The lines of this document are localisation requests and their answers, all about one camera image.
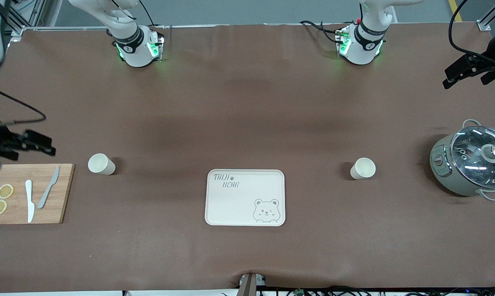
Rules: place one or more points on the aluminium frame profile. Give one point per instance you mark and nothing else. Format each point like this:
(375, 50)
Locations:
(488, 18)
(29, 16)

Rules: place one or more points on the wooden cutting board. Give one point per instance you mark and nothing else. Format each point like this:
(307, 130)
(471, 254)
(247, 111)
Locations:
(62, 197)

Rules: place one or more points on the camera mount pole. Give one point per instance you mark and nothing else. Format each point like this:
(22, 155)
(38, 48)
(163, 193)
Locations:
(249, 285)

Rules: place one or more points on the white plastic knife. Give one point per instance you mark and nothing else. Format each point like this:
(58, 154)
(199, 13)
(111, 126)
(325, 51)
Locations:
(29, 201)

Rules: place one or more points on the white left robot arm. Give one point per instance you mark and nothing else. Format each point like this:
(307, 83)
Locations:
(362, 49)

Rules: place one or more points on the white bear print tray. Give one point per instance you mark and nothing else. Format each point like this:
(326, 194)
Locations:
(239, 205)

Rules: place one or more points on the white IKEA cup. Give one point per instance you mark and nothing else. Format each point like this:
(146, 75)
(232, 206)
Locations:
(101, 164)
(362, 168)

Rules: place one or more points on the brown table cover sheet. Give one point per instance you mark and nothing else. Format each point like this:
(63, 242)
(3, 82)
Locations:
(247, 102)

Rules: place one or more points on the grey plastic knife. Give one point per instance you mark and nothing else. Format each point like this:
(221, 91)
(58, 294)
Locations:
(46, 193)

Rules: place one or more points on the pale green electric cooking pot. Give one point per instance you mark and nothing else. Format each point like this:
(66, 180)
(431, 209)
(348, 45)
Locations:
(445, 172)

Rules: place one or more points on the glass pot lid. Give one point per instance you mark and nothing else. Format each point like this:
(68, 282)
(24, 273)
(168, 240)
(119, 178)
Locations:
(473, 148)

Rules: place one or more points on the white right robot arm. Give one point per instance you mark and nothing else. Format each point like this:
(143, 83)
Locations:
(134, 49)

